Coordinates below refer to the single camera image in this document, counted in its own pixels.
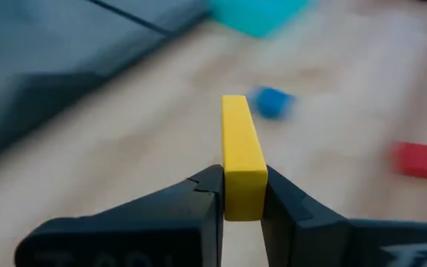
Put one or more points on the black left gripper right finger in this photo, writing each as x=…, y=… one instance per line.
x=328, y=244

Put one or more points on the long yellow wooden block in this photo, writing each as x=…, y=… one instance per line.
x=242, y=155

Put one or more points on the black aluminium table frame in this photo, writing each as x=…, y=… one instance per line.
x=69, y=92

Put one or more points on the long red wooden block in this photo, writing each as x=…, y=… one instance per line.
x=423, y=162

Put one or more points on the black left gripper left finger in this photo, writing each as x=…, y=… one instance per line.
x=143, y=230

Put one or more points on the teal plastic bin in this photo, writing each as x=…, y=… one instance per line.
x=258, y=15

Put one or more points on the blue wooden cube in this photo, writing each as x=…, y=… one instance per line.
x=273, y=102

